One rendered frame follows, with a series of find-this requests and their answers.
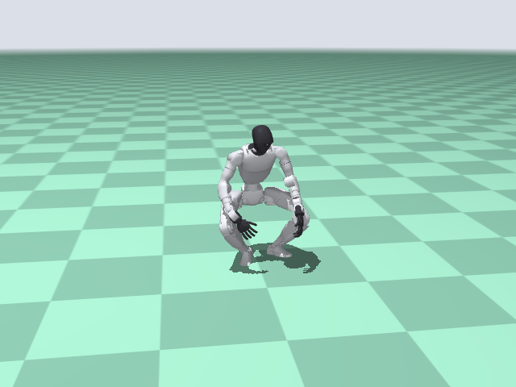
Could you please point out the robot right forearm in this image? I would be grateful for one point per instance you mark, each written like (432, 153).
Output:
(225, 198)

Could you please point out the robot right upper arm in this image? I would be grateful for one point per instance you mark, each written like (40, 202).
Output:
(233, 160)

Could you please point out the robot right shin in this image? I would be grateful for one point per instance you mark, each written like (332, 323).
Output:
(235, 240)

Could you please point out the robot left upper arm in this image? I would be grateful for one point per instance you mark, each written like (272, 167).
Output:
(285, 164)

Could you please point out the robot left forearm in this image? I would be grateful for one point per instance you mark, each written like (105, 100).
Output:
(295, 194)

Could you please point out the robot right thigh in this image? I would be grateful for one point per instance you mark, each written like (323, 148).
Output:
(227, 225)

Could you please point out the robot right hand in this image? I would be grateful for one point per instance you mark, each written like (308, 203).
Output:
(243, 226)

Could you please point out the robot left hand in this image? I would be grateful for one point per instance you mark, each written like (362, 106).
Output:
(300, 222)

